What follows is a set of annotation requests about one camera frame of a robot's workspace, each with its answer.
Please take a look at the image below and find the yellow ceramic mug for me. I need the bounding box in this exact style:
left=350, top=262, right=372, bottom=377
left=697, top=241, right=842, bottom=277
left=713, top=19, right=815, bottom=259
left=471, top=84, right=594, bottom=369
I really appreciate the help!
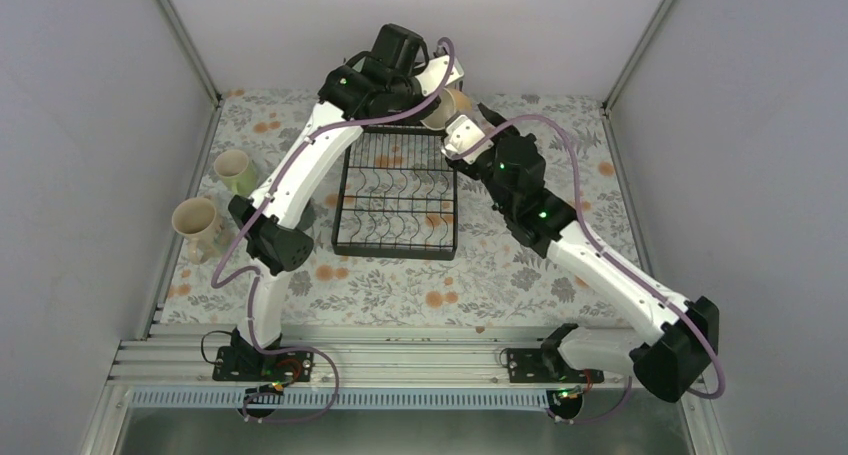
left=421, top=88, right=472, bottom=131

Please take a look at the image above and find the light green ceramic mug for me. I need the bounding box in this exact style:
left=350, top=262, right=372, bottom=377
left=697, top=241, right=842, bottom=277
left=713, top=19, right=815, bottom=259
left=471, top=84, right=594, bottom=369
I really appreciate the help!
left=213, top=149, right=258, bottom=197

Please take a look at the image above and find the beige floral ceramic mug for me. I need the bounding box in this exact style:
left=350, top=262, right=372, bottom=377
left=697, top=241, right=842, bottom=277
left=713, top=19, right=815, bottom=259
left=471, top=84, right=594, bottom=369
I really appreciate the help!
left=171, top=197, right=232, bottom=265

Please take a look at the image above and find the dark green ceramic mug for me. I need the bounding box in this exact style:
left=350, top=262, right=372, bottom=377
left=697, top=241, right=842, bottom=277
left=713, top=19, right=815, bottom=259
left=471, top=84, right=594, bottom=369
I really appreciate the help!
left=295, top=199, right=317, bottom=235

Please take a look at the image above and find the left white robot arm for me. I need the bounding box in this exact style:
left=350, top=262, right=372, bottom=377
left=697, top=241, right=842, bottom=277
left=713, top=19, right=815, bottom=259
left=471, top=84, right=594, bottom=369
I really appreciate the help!
left=227, top=24, right=464, bottom=380

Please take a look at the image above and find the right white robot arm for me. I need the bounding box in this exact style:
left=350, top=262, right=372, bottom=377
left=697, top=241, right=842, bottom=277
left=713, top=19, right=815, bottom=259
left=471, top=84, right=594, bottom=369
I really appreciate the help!
left=442, top=106, right=726, bottom=402

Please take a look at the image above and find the floral patterned table mat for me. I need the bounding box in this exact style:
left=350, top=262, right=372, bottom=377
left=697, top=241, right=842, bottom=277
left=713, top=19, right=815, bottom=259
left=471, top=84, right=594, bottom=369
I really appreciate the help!
left=160, top=89, right=640, bottom=328

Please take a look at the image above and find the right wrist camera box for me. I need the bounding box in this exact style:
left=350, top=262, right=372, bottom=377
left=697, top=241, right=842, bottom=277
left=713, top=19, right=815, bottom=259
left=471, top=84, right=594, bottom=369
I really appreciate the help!
left=441, top=115, right=494, bottom=164

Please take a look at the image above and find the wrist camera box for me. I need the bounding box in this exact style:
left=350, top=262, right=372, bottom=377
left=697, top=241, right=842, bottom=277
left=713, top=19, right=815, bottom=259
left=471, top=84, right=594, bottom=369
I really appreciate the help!
left=441, top=115, right=494, bottom=164
left=414, top=55, right=465, bottom=97

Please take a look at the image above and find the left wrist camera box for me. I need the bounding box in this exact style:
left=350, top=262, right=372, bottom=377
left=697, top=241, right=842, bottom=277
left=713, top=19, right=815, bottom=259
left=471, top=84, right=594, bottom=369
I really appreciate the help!
left=414, top=55, right=465, bottom=97

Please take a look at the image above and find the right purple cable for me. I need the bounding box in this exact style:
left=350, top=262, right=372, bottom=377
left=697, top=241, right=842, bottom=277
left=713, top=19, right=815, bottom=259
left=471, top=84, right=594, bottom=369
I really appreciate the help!
left=450, top=112, right=727, bottom=427

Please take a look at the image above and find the purple cable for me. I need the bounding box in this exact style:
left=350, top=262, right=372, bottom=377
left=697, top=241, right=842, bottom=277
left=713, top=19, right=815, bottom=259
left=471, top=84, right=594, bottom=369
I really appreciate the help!
left=210, top=36, right=458, bottom=357
left=450, top=112, right=727, bottom=427

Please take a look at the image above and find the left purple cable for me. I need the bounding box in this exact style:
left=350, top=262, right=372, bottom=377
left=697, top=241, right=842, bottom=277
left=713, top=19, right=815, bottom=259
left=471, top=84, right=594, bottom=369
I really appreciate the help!
left=210, top=36, right=458, bottom=357

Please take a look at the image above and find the black wire dish rack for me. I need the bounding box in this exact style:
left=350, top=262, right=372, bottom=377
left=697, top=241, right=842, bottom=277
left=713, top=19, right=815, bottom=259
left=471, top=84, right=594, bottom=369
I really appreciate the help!
left=331, top=120, right=458, bottom=261

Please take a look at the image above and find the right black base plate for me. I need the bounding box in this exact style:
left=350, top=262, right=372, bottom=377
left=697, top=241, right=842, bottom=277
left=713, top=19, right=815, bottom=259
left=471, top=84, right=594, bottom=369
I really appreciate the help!
left=497, top=348, right=605, bottom=384

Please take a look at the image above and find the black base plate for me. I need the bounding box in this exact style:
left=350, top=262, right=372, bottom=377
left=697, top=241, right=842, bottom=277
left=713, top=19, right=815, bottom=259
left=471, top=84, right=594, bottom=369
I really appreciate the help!
left=212, top=347, right=314, bottom=384
left=497, top=348, right=605, bottom=384

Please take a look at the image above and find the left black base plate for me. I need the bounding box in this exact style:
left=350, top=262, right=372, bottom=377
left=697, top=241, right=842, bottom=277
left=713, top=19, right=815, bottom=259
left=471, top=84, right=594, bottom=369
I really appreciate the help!
left=212, top=347, right=314, bottom=384

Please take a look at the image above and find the white slotted cable duct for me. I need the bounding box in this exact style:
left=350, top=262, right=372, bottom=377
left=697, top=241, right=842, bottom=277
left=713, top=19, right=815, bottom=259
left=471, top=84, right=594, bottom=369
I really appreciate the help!
left=130, top=387, right=551, bottom=411

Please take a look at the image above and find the aluminium mounting rail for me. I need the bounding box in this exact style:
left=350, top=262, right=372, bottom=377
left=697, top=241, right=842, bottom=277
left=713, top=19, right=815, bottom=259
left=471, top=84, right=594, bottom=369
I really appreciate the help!
left=108, top=324, right=552, bottom=389

